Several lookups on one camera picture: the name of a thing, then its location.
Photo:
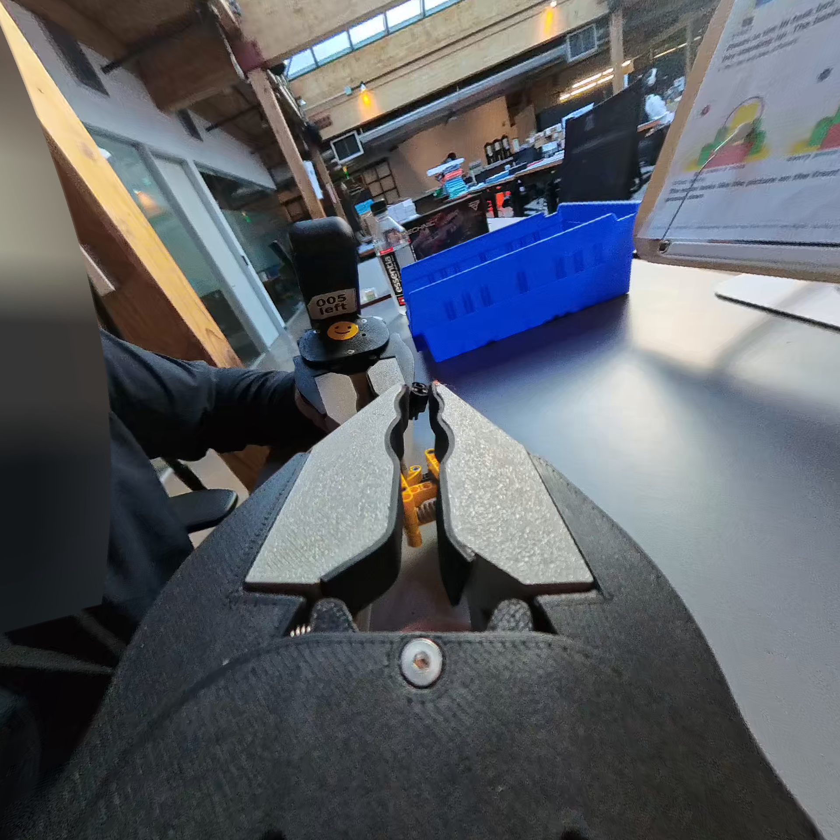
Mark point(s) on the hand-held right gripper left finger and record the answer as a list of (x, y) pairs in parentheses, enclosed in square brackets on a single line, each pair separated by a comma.
[(328, 518)]

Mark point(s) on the small black lego piece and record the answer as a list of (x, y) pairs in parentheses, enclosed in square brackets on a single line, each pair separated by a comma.
[(418, 397)]

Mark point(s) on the black chair armrest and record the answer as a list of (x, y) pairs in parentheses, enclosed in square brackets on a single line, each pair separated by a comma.
[(203, 505)]

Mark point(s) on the blue plastic bin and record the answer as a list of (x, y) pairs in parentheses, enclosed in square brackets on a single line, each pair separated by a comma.
[(512, 289)]

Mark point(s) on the dark printed cardboard box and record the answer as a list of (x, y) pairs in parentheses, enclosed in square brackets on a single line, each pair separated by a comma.
[(446, 229)]

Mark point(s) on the person's torso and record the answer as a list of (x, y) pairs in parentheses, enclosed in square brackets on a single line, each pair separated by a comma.
[(144, 525)]

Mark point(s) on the yellow and black lego model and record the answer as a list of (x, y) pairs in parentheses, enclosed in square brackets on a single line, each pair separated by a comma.
[(412, 492)]

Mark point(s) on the person's left forearm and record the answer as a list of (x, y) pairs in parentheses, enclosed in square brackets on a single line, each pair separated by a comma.
[(216, 400)]

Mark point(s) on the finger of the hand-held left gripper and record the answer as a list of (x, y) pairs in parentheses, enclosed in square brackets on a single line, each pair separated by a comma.
[(394, 374), (341, 397)]

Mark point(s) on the clear water bottle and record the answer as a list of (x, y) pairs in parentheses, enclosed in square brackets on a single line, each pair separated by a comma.
[(390, 249)]

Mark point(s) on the white stand base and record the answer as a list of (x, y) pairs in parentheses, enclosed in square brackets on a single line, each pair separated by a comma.
[(787, 298)]

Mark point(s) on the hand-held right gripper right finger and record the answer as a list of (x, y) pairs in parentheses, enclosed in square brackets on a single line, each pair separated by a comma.
[(512, 518)]

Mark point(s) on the instruction sheet board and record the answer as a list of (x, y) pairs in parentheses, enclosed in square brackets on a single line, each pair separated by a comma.
[(754, 131)]

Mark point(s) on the black monitor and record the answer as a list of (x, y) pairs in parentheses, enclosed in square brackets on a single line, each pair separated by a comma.
[(600, 151)]

